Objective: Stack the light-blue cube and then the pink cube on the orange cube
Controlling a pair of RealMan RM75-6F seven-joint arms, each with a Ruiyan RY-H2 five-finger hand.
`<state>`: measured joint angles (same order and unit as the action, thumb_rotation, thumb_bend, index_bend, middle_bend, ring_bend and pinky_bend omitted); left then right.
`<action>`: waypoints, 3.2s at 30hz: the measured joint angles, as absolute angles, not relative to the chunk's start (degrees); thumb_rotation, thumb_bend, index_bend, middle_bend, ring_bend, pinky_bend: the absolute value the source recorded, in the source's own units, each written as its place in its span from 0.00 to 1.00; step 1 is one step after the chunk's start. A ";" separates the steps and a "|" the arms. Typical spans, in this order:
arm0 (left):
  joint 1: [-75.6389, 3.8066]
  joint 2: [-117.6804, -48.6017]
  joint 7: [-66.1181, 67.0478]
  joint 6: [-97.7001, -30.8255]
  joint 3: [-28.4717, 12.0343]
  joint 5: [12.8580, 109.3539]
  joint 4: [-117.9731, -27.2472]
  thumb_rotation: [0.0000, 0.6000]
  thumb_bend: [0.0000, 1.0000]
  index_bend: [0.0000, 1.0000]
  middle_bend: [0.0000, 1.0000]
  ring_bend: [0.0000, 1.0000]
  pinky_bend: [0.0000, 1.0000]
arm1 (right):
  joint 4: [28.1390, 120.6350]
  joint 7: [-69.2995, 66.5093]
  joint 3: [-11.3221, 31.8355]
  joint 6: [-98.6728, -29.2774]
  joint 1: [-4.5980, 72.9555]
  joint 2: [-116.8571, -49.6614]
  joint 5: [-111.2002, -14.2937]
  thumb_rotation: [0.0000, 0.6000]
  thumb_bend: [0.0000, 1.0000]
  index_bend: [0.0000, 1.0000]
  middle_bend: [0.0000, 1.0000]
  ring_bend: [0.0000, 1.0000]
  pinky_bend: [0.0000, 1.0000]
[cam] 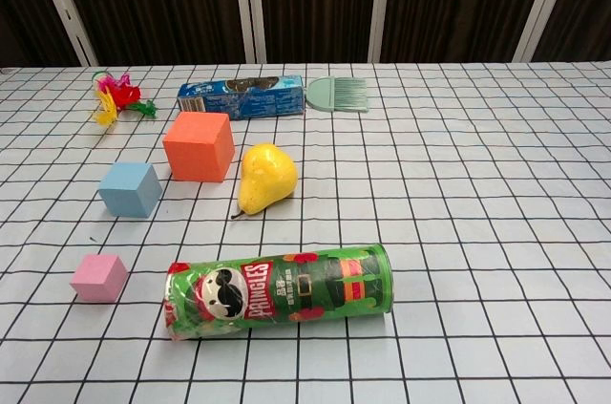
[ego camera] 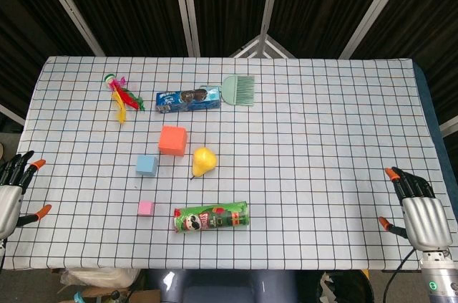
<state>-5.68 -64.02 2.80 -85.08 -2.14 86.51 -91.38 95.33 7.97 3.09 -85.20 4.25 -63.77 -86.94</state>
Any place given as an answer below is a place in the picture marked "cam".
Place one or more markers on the black folding screen white frames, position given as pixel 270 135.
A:
pixel 167 3

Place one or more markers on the white black-checked tablecloth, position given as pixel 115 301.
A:
pixel 477 232

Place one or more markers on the pink small cube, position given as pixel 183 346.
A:
pixel 98 277

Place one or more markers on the yellow pear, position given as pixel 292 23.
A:
pixel 265 179

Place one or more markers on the medium blue foam block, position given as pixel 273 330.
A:
pixel 129 189

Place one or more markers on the large orange foam block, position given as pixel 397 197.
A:
pixel 195 151

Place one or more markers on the green Pringles can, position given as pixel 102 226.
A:
pixel 286 289

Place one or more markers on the teal hand brush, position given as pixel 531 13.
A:
pixel 329 94

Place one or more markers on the blue Oreo cookie box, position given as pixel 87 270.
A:
pixel 248 98

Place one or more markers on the colourful feather shuttlecock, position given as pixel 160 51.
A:
pixel 119 96

